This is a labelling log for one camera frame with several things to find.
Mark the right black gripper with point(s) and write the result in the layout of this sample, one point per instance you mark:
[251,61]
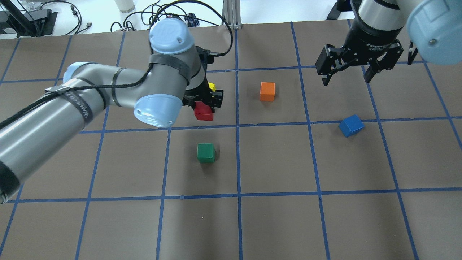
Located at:
[369,38]

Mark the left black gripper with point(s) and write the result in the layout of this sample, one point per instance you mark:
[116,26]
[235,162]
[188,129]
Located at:
[195,96]

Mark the red wooden block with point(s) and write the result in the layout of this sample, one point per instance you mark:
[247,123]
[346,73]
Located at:
[203,112]

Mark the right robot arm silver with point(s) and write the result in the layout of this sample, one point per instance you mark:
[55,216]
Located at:
[434,28]

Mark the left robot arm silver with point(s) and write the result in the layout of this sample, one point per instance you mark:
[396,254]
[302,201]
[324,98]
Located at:
[175,77]

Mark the yellow wooden block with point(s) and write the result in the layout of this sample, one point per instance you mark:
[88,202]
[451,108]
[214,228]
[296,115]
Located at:
[212,87]

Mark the blue wooden block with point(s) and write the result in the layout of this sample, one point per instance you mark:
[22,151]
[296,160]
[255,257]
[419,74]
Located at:
[351,126]

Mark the green wooden block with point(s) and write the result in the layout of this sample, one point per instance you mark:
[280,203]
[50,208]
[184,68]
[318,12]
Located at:
[206,153]

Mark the orange wooden block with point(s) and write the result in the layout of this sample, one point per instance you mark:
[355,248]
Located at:
[267,91]

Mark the white water bottle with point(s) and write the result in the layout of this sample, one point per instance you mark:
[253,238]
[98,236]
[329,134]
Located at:
[125,6]

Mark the black monitor stand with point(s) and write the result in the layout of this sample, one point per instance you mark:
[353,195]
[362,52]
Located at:
[36,23]

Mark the aluminium frame post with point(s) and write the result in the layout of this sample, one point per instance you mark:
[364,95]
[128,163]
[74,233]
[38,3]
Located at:
[231,12]

